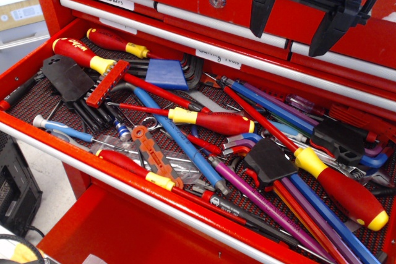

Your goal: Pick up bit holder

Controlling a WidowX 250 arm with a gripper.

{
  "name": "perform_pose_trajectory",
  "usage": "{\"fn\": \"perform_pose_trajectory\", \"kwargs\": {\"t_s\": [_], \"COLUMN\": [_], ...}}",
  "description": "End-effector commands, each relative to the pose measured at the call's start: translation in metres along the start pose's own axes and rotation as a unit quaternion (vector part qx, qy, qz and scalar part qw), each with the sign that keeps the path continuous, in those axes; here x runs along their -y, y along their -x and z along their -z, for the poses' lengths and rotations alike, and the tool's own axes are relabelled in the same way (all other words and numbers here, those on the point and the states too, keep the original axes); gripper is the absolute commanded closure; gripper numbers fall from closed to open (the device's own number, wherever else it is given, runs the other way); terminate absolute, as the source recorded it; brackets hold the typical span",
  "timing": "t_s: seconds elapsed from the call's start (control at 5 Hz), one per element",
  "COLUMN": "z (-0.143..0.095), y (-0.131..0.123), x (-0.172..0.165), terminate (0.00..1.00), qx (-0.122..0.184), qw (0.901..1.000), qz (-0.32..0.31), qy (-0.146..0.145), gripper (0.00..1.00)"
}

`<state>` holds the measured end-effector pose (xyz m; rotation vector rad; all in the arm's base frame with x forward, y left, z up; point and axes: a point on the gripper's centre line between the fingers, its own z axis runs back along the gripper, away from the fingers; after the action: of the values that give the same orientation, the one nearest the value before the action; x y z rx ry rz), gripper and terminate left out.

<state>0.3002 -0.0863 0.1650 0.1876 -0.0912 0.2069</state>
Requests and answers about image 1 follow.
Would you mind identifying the white cutting tools label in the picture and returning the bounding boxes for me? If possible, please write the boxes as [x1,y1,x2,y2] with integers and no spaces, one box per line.
[196,49,241,69]

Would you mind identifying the red yellow screwdriver middle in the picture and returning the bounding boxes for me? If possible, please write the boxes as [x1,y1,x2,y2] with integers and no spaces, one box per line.
[107,102,255,136]

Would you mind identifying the black Wiha precision screwdriver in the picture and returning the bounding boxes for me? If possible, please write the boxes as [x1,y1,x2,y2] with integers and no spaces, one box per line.
[200,190,309,252]

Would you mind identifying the clear purple screwdriver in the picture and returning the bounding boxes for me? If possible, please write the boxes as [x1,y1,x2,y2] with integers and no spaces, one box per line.
[285,94,325,116]

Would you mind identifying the black red precision screwdriver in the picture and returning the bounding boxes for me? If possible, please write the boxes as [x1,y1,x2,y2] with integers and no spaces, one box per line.
[1,74,44,111]

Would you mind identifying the red yellow screwdriver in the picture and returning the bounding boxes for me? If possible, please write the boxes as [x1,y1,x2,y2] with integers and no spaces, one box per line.
[95,150,247,226]
[107,102,255,136]
[86,28,160,59]
[217,80,389,231]

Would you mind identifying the red yellow screwdriver back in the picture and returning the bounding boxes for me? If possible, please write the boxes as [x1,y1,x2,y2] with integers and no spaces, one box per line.
[86,28,160,59]

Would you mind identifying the red yellow screwdriver right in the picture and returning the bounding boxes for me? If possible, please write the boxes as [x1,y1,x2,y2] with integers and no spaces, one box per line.
[217,80,389,231]

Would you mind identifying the small blue striped bit driver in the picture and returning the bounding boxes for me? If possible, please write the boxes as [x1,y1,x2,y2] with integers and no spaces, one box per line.
[113,118,131,142]

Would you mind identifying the red bit holder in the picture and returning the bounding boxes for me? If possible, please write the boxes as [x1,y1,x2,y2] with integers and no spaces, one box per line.
[85,60,130,108]

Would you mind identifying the large red Wiha screwdriver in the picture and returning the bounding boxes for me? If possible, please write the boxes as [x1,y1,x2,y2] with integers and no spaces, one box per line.
[52,38,210,113]

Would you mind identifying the black hex holder right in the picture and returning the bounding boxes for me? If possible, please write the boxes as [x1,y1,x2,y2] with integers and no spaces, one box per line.
[310,118,365,166]

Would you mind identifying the orange grey folding tool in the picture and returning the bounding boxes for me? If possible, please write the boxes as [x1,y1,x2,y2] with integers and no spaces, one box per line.
[131,126,184,189]

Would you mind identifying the long blue hex key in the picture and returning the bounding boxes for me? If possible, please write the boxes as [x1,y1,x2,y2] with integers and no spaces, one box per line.
[220,76,319,136]
[127,83,230,195]

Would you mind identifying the red yellow screwdriver front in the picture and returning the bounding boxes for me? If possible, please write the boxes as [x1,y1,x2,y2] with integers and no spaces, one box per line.
[95,150,247,226]

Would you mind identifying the blue precision screwdriver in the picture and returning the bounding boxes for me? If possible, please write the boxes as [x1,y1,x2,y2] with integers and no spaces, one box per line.
[33,114,127,151]

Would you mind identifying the red tool chest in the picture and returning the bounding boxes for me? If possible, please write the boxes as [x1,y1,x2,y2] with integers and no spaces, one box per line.
[28,0,396,264]

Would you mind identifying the blue hex key holder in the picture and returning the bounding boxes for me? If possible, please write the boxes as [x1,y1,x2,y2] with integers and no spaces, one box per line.
[145,59,189,91]

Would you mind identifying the purple hex key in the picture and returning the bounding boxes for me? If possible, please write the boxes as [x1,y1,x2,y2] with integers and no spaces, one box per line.
[208,155,335,263]

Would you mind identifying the white Markers label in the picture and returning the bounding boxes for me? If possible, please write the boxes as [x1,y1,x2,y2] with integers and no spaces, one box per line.
[99,0,134,11]

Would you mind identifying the black box on floor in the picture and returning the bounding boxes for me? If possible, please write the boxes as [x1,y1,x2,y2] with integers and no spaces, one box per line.
[1,132,42,237]

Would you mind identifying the long blue hex key right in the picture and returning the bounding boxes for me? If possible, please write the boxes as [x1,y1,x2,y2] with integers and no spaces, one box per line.
[220,76,319,136]

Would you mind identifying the black red hex key holder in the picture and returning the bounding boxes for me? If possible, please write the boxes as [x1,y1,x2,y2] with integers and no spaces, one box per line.
[243,138,298,190]

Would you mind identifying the open red drawer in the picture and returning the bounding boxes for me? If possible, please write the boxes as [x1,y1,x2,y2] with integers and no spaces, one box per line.
[0,18,396,264]

